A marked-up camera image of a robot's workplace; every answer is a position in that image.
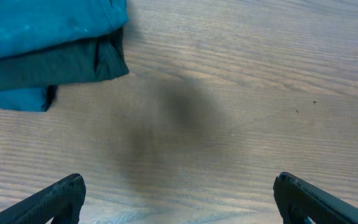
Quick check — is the folded black garment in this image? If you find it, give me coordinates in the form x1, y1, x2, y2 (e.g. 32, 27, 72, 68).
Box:
0, 28, 129, 91

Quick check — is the folded blue garment bottom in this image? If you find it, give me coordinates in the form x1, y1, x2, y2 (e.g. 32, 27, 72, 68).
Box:
0, 85, 58, 112

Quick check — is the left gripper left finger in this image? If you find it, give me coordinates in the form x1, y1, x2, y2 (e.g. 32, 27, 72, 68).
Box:
0, 174, 86, 224

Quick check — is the folded blue shorts top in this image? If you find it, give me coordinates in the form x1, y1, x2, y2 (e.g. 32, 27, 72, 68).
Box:
0, 0, 128, 58

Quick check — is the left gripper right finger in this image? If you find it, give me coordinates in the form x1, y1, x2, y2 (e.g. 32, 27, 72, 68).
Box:
273, 172, 358, 224

